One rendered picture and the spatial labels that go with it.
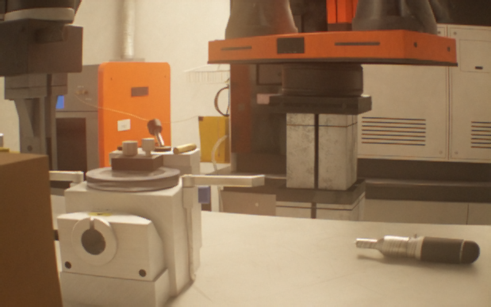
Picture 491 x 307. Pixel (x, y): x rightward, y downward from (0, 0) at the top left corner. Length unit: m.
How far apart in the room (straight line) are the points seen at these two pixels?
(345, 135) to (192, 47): 2.53
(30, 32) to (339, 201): 0.71
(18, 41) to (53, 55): 0.06
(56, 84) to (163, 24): 3.07
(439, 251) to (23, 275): 0.47
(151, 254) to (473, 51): 1.71
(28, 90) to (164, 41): 3.12
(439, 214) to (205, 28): 1.98
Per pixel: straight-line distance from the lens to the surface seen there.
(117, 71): 1.84
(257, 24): 1.23
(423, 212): 2.05
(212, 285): 0.56
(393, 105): 2.09
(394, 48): 0.93
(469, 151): 2.09
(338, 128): 1.09
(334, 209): 1.10
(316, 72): 1.08
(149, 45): 3.70
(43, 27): 0.56
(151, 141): 0.58
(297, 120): 1.11
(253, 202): 2.18
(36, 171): 0.21
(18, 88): 0.56
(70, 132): 1.87
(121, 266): 0.49
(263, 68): 2.20
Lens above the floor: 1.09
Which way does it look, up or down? 7 degrees down
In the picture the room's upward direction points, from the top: straight up
